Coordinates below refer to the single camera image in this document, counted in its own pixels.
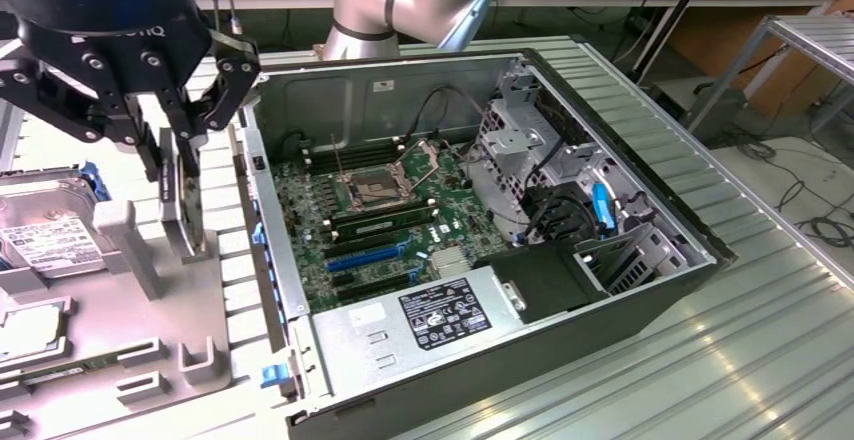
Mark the blue case latch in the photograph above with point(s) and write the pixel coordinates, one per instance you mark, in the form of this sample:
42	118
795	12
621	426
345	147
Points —
274	375

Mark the metal frame table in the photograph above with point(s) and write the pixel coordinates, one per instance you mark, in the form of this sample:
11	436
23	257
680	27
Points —
801	40

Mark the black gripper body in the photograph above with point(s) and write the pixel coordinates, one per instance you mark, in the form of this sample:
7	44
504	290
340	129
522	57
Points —
114	25

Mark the green motherboard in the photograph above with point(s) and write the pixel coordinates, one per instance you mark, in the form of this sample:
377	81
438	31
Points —
441	220

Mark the blue expansion slot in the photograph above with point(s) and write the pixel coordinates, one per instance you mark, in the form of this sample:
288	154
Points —
364	256

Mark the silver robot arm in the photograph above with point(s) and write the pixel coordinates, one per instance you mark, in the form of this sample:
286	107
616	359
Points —
368	5

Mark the black slanted pole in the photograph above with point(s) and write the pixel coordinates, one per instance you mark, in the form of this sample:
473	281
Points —
675	15

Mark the silver hard disk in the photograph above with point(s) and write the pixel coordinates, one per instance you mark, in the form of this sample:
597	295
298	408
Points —
47	230

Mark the metal disk bay cage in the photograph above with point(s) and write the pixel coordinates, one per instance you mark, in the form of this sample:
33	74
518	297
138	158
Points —
521	140

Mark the blue disk bracket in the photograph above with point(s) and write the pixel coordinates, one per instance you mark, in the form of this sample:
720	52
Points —
94	182

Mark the silver chipset heat sink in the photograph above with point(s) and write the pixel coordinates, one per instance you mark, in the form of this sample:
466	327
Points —
450	260

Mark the grey power supply unit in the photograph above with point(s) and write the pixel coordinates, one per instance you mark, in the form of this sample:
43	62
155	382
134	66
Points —
374	340

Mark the black plastic shroud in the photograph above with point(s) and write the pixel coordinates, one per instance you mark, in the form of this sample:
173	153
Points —
534	280

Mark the black RAM slots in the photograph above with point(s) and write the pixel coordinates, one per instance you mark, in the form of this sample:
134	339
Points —
354	155

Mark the open black PC case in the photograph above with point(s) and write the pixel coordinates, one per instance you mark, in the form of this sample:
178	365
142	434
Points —
601	320

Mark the grey parts rack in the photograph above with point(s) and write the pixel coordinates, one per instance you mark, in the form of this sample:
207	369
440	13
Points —
134	320

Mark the silver CPU chip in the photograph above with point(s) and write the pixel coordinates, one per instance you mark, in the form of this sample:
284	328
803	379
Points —
27	330

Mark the installed green RAM stick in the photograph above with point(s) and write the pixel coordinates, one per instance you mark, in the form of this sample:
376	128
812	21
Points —
384	222

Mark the dark equipment box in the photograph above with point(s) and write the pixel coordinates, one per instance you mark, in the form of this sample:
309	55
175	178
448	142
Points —
695	110

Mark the metal socket cover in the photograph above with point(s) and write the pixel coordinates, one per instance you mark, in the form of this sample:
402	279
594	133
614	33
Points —
417	165

